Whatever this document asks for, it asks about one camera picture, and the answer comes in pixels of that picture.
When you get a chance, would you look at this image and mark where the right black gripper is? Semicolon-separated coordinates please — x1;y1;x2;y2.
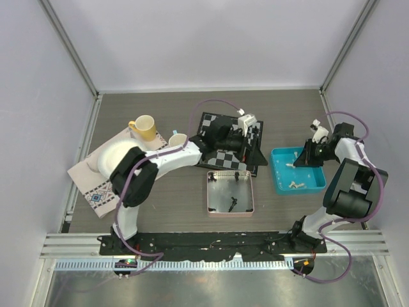
293;138;339;168

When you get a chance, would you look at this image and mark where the pink metal tin tray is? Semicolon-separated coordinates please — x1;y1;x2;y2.
206;170;255;217

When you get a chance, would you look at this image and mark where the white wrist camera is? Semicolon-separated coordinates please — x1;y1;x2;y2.
237;109;257;137
310;119;329;144

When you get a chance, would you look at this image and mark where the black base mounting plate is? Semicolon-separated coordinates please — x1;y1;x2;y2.
97;232;327;262

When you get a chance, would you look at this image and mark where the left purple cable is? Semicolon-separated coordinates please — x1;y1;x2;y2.
113;98;243;278

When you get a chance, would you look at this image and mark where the white paper plate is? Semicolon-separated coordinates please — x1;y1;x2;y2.
97;138;147;179

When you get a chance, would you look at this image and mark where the aluminium frame rail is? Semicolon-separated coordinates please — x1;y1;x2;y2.
38;0;99;97

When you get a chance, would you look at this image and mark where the light blue mug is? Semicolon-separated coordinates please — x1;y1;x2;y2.
168;130;187;147

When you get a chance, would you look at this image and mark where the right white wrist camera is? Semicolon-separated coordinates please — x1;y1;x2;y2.
310;119;329;144

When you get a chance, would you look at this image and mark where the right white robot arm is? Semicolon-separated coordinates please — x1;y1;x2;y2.
288;120;389;253

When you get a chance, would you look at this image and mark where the patterned cloth placemat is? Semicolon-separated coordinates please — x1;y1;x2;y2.
68;128;169;218

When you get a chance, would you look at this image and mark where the blue plastic tray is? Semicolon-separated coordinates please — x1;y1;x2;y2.
270;147;327;196

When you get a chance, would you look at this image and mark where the black chess piece in tin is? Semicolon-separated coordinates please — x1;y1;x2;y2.
228;197;238;212

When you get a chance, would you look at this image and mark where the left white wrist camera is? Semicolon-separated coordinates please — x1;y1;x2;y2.
237;109;257;137

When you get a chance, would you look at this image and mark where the yellow mug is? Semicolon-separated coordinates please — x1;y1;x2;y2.
128;115;157;141

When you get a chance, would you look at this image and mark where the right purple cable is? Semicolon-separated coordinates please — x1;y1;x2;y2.
292;111;384;284

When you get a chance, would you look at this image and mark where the slotted cable duct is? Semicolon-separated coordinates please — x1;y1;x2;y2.
54;257;293;273

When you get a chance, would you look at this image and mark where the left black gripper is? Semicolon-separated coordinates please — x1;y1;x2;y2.
215;127;267;166

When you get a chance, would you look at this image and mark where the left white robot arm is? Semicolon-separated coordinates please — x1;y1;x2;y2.
109;114;268;255

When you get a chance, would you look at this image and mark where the black white chess board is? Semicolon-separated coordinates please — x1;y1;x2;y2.
197;112;264;177

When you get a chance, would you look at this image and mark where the purple cable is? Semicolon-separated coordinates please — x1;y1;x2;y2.
113;98;243;278
292;111;384;284

